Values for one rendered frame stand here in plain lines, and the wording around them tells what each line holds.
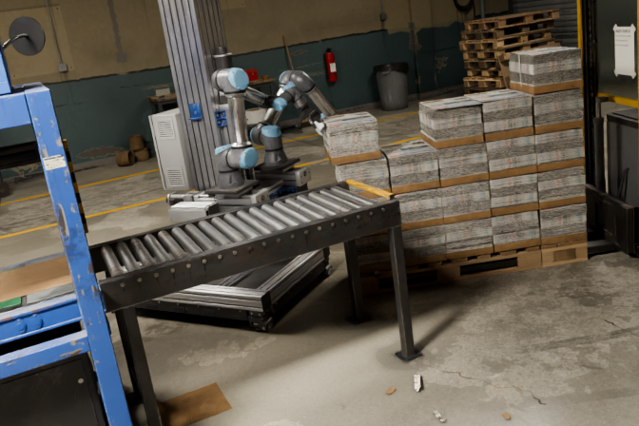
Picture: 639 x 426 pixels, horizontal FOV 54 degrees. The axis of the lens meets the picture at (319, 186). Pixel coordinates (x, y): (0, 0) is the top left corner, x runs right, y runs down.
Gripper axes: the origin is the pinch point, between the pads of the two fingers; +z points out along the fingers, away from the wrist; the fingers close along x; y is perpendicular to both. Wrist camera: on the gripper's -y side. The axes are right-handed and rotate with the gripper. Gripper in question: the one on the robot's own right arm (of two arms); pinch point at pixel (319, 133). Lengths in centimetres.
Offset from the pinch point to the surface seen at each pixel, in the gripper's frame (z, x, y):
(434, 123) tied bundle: 32, -19, 56
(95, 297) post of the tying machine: -34, -163, -90
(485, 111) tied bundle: 45, -19, 83
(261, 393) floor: 61, -107, -92
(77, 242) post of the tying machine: -52, -164, -81
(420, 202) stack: 65, -20, 23
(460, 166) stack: 63, -20, 54
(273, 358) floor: 64, -77, -87
